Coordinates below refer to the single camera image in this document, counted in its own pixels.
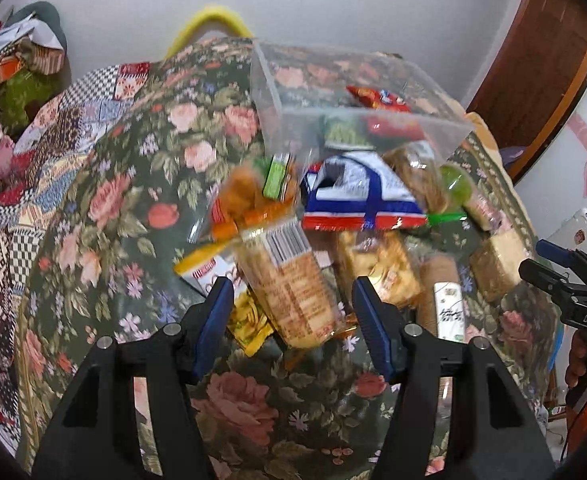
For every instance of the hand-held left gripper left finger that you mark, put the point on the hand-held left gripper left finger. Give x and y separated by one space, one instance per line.
213 325

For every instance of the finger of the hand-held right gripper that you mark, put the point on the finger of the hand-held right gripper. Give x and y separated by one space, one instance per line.
556 252
543 275

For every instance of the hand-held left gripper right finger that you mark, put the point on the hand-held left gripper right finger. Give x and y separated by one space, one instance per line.
373 325

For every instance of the long rice cracker packet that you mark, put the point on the long rice cracker packet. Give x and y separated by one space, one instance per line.
293 290

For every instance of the blue white red chip bag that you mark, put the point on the blue white red chip bag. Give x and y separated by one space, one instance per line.
358 195

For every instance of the clear plastic container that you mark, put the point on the clear plastic container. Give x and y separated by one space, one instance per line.
293 90

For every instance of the person's right hand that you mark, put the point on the person's right hand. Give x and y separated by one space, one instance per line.
579 365

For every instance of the white sticker-covered case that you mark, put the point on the white sticker-covered case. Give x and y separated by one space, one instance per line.
581 230

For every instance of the yellow foil packet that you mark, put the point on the yellow foil packet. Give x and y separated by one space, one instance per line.
251 325

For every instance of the brown cake packet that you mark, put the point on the brown cake packet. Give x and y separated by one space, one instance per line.
498 265

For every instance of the white packet with red print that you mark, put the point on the white packet with red print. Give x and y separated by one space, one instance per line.
208 272

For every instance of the golden cracker packet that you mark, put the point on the golden cracker packet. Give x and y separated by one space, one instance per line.
388 265

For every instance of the brown roll with white label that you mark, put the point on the brown roll with white label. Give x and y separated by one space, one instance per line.
436 285

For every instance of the white wardrobe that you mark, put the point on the white wardrobe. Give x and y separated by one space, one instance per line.
558 170

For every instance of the small pinkish snack packet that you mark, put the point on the small pinkish snack packet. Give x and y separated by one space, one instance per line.
483 212

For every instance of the purple cushion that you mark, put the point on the purple cushion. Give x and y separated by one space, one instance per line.
513 156

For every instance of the green jelly cup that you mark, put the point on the green jelly cup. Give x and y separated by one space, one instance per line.
457 185

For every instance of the floral blanket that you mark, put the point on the floral blanket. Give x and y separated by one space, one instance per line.
148 220

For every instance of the orange snack packet green label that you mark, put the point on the orange snack packet green label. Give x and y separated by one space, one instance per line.
243 195

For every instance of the yellow pillow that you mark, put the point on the yellow pillow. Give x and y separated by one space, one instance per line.
483 130

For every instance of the clear packet of brown biscuits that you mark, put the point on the clear packet of brown biscuits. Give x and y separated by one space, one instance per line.
421 175

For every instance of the wooden door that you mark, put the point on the wooden door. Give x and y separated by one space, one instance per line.
538 75

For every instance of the red snack packet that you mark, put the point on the red snack packet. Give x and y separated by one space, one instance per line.
378 99

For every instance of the patchwork quilt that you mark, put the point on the patchwork quilt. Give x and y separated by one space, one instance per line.
48 160

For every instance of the yellow foam tube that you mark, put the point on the yellow foam tube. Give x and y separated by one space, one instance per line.
208 16

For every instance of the pile of clothes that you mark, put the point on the pile of clothes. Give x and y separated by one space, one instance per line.
13 60

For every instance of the teal chair back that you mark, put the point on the teal chair back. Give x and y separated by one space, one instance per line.
51 20

